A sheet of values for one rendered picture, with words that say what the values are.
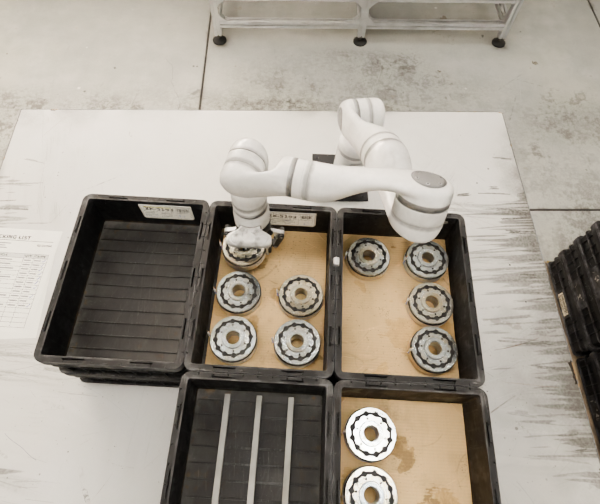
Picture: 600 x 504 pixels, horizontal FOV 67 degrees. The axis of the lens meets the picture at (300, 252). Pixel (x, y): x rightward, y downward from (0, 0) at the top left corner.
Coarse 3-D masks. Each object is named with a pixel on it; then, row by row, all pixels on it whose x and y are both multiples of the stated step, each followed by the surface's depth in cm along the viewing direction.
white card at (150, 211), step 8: (144, 208) 109; (152, 208) 109; (160, 208) 109; (168, 208) 109; (176, 208) 108; (184, 208) 108; (152, 216) 112; (160, 216) 112; (168, 216) 112; (176, 216) 112; (184, 216) 112; (192, 216) 111
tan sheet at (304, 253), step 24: (288, 240) 114; (312, 240) 114; (264, 264) 111; (288, 264) 111; (312, 264) 111; (216, 288) 108; (264, 288) 108; (216, 312) 105; (264, 312) 105; (264, 336) 103; (216, 360) 100; (264, 360) 100
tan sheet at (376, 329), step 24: (384, 240) 115; (408, 240) 115; (432, 240) 115; (360, 288) 109; (384, 288) 109; (408, 288) 109; (360, 312) 106; (384, 312) 106; (360, 336) 103; (384, 336) 103; (408, 336) 104; (360, 360) 101; (384, 360) 101; (408, 360) 101; (456, 360) 101
